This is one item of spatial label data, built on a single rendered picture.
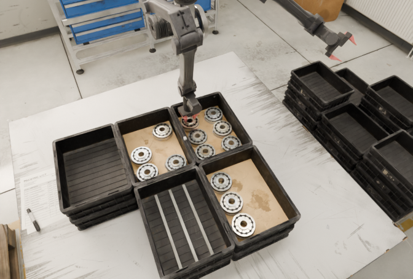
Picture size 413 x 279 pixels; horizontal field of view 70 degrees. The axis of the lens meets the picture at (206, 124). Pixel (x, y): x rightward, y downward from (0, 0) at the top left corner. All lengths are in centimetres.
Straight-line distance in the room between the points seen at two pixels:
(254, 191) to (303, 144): 52
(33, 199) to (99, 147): 41
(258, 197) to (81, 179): 84
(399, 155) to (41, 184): 215
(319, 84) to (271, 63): 102
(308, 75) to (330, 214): 131
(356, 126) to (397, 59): 173
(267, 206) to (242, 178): 17
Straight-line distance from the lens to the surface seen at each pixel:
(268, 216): 138
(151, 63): 338
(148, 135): 160
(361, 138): 242
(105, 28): 326
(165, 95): 198
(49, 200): 171
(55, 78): 350
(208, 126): 161
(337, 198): 167
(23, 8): 404
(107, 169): 153
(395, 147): 233
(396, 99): 268
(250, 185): 143
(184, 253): 130
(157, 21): 221
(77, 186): 153
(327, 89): 251
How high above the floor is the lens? 208
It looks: 50 degrees down
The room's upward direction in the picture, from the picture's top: 1 degrees clockwise
